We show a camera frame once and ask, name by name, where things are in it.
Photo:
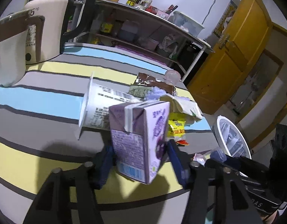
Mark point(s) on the yellow glass panel door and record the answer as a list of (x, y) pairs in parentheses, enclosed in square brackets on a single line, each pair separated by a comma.
[(262, 79)]

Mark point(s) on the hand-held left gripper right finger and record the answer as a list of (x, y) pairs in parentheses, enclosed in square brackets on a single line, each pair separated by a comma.
[(175, 161)]

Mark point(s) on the purple mat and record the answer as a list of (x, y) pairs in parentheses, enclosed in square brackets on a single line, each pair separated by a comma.
[(138, 51)]

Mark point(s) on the yellow wooden door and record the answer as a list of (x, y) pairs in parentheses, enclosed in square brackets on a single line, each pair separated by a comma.
[(232, 70)]

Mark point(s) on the wall poster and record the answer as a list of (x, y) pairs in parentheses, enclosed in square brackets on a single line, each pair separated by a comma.
[(225, 18)]

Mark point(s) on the purple crumpled wrapper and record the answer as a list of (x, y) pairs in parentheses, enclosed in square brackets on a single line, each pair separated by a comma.
[(155, 93)]

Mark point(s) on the yellow snack packet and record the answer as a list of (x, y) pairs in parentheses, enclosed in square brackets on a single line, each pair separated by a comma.
[(176, 126)]

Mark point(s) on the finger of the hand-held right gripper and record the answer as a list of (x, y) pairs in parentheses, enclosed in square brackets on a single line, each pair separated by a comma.
[(246, 164)]

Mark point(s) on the white trash bin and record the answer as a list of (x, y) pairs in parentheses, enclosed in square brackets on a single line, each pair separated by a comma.
[(232, 140)]

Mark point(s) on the brass door lock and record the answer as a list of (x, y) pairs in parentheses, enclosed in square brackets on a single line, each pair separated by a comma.
[(224, 40)]

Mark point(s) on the blue-grey plastic container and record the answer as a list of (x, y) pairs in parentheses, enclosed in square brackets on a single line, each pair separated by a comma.
[(129, 30)]

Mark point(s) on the red wrapper scrap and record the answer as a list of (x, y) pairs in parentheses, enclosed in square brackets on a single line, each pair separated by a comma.
[(182, 142)]

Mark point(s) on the purple milk carton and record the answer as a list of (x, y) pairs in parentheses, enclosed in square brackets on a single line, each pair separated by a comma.
[(134, 144)]

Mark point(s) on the clear plastic storage box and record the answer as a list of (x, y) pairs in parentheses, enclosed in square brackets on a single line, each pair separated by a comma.
[(187, 23)]

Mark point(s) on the white and brown thermos jug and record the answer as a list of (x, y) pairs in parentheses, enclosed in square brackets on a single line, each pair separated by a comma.
[(8, 58)]

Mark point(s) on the yellow cooking oil bottle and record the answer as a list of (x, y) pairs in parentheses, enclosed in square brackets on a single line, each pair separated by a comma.
[(95, 40)]

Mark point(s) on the oil bottle with yellow label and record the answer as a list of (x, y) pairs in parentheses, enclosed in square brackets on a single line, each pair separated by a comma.
[(108, 26)]

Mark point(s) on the metal shelf rack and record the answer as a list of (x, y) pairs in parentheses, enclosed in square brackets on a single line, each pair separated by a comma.
[(157, 22)]

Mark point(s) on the brown jar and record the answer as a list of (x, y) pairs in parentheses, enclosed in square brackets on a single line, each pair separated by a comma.
[(117, 28)]

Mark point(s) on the pink wrapper scrap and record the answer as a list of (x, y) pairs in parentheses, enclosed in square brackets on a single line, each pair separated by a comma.
[(199, 158)]

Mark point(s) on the white yogurt cup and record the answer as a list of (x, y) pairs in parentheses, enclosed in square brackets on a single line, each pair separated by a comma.
[(99, 105)]

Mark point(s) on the clear bottle with yellow cap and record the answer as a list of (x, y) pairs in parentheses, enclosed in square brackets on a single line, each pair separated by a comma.
[(148, 1)]

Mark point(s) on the small bluish plastic cup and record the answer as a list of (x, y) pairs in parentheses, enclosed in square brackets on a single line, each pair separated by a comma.
[(217, 154)]

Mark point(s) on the pink patterned container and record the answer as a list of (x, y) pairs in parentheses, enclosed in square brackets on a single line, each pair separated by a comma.
[(162, 14)]

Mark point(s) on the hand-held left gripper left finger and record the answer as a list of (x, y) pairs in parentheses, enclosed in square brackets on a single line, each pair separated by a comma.
[(106, 165)]

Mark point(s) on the black appliance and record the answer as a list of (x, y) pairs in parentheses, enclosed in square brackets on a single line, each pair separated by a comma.
[(190, 56)]

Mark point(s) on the white crumpled wrapper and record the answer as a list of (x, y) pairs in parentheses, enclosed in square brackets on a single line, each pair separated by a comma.
[(180, 105)]

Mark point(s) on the white plastic bag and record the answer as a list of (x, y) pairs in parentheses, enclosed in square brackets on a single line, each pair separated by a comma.
[(169, 42)]

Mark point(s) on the cream electric kettle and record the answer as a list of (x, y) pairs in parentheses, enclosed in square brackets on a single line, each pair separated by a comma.
[(48, 28)]

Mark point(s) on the pink plastic tub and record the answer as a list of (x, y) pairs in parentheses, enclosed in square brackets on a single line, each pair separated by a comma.
[(150, 43)]

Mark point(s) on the red food packet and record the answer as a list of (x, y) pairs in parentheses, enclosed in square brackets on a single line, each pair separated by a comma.
[(152, 9)]

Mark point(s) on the brown and green snack wrapper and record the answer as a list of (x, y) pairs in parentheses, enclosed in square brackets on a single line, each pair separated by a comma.
[(148, 80)]

